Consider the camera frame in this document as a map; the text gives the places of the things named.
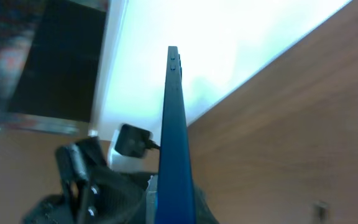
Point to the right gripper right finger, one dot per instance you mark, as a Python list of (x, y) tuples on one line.
[(203, 213)]

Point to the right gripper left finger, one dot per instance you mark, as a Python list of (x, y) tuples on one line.
[(94, 193)]

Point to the blue Samsung Galaxy smartphone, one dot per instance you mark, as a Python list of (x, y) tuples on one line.
[(175, 194)]

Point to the white charger adapter plug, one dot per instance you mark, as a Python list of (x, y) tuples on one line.
[(128, 149)]

